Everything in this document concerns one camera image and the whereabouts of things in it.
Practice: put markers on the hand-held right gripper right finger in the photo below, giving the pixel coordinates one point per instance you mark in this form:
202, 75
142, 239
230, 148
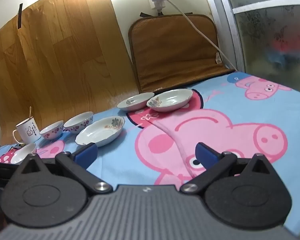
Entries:
205, 155

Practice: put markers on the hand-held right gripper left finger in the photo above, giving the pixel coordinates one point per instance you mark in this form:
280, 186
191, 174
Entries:
86, 153

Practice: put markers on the white scalloped floral plate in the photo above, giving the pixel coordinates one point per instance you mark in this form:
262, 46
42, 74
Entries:
100, 132

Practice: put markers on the white bowl red flowers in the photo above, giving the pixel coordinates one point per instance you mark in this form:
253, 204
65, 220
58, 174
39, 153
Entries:
20, 155
52, 131
78, 123

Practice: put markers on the stack of small plates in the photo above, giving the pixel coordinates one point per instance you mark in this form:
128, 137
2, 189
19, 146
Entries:
170, 101

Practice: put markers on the small white floral plate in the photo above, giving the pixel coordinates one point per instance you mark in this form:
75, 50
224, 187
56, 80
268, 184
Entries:
135, 102

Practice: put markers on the white enamel mug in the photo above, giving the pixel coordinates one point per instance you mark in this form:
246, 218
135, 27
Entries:
27, 131

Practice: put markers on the cartoon pig printed blanket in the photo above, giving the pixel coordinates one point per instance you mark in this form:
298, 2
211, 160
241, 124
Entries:
140, 160

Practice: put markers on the wooden spoon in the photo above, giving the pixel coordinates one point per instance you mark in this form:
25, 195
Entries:
30, 112

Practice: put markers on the wood-pattern laminate sheet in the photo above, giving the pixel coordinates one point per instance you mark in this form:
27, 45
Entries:
65, 55

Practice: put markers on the brown seat cushion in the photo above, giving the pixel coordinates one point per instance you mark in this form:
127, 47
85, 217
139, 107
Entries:
177, 55

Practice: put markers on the frosted glass sliding door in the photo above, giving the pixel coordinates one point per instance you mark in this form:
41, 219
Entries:
265, 30

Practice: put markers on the black tape strip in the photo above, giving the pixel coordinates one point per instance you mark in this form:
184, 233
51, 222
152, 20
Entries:
19, 15
144, 14

